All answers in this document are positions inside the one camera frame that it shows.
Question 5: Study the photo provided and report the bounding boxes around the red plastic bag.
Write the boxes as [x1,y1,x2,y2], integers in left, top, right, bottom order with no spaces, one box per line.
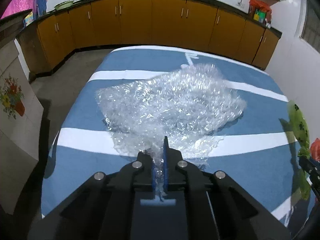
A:
[310,138,320,161]

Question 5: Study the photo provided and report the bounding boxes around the green paw print bag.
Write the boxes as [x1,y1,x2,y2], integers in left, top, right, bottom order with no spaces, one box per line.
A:
[287,100,311,200]

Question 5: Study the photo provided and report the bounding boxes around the clear bubble wrap sheet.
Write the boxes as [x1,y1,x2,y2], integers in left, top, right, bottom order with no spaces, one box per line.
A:
[95,64,247,198]

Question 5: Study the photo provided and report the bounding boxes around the orange lower kitchen cabinets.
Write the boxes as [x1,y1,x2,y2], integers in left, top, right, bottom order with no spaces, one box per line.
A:
[17,0,282,77]

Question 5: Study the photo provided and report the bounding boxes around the blue white striped tablecloth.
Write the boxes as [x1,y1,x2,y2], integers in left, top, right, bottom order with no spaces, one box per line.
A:
[41,46,315,230]

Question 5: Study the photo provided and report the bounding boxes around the barred window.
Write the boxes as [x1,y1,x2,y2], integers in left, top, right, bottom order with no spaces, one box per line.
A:
[302,2,320,52]

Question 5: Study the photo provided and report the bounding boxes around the white cabinet flower decal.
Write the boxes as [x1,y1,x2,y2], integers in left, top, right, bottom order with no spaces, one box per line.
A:
[0,10,45,215]

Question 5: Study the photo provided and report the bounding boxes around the red bag with groceries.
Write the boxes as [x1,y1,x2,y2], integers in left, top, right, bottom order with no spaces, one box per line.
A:
[248,0,272,25]

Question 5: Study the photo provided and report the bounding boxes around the green basin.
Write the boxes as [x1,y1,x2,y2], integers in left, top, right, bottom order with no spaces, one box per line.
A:
[54,1,74,10]

